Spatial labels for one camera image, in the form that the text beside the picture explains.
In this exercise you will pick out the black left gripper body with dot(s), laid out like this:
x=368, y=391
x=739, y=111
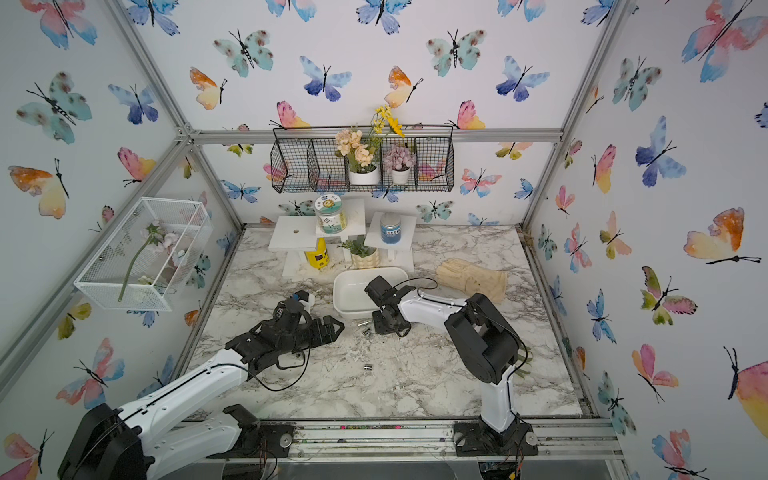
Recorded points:
x=305, y=337

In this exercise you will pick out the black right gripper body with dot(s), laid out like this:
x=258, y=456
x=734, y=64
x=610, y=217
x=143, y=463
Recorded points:
x=380, y=325

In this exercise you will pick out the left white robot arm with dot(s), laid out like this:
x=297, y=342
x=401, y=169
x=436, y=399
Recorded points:
x=144, y=439

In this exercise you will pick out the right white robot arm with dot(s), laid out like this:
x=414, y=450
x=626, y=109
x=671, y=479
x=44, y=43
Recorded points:
x=488, y=346

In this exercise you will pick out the white plastic storage box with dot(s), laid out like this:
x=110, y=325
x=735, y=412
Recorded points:
x=349, y=297

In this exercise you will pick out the small potted green plant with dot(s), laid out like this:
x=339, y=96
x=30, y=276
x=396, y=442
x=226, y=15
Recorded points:
x=363, y=256

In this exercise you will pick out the white tiered display stand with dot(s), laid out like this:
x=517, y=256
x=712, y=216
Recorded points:
x=297, y=235

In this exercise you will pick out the blue can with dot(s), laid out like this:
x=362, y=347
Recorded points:
x=390, y=228

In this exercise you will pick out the beige work glove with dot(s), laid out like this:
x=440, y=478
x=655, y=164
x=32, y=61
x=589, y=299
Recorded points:
x=470, y=278

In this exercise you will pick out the green lidded white jar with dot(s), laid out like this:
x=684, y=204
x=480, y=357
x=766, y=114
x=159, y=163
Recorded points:
x=330, y=214

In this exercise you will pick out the peach flowers in white pot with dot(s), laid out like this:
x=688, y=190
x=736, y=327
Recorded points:
x=361, y=155

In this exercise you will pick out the purple flowers in white pot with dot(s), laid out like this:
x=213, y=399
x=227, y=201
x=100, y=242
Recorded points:
x=400, y=160

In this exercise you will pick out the artificial pink flower stem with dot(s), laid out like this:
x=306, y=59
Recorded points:
x=157, y=239

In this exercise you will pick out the yellow artificial flower sprig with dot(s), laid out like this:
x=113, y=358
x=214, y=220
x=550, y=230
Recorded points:
x=383, y=121

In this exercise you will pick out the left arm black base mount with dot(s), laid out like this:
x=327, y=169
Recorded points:
x=257, y=438

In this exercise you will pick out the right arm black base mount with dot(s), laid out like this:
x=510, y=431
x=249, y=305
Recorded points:
x=476, y=439

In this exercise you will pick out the white mesh wall box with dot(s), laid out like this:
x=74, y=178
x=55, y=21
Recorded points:
x=157, y=280

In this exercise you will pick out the black wire wall basket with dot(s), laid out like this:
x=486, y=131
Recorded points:
x=303, y=160

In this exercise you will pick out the aluminium front rail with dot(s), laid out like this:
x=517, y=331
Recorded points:
x=432, y=440

